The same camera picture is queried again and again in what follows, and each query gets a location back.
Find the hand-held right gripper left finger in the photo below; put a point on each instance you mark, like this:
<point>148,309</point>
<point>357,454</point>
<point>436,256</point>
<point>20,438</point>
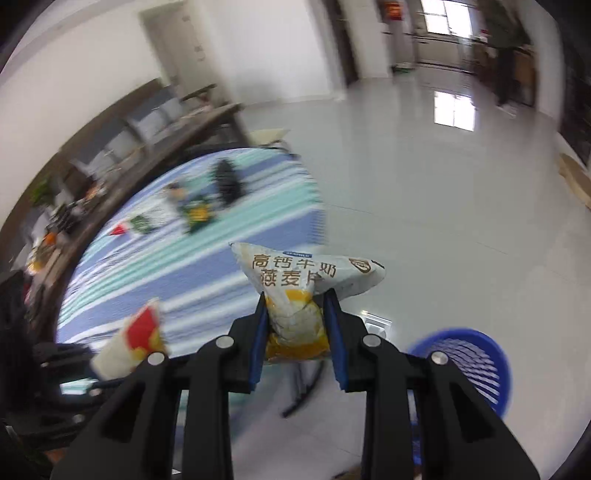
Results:
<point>258,341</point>

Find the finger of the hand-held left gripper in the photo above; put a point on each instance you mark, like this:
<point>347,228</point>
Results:
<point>64,354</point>
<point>87,392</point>

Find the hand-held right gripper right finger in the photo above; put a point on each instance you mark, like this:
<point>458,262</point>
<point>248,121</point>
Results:
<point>334,341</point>

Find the orange white snack wrapper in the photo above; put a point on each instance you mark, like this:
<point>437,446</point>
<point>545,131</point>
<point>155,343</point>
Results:
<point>124,350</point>

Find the white yellow oatmeal packet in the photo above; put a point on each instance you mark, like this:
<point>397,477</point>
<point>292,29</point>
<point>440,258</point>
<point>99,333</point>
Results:
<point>295,277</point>

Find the small red wrapper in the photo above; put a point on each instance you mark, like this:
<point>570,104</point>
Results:
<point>120,230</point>

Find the blue plastic basket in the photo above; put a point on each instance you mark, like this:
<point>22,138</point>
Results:
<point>471,364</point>

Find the green snack packet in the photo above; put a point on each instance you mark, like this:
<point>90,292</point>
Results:
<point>198,216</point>

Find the white green milk carton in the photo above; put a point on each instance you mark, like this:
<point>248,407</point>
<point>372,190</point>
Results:
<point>141,224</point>

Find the black mesh net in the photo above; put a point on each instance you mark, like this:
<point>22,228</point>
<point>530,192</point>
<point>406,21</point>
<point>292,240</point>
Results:
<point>226,182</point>

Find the dark snack wrapper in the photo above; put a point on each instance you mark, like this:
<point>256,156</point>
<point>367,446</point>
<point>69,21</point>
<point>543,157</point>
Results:
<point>174,191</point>

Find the striped tablecloth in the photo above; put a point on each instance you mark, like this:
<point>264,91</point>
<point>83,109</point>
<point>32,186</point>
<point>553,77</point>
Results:
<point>194,277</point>

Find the fruit tray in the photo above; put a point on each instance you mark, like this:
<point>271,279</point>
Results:
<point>46,240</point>

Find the potted green plant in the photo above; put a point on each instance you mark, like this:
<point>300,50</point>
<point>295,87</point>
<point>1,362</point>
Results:
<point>41,191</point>

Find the cream stool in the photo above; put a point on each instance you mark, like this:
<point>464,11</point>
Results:
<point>270,135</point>

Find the dark wooden coffee table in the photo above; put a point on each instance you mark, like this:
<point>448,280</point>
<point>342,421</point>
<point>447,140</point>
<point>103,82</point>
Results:
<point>152,152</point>

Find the brown sofa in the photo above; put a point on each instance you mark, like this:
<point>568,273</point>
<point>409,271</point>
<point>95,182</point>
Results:
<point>106,115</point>

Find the dark brown door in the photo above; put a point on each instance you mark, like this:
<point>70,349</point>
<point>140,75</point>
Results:
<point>344,41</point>

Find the white door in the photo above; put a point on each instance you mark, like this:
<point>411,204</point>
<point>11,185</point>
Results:
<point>184,46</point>

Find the red wall sign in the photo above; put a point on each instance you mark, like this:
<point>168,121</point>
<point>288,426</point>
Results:
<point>392,9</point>

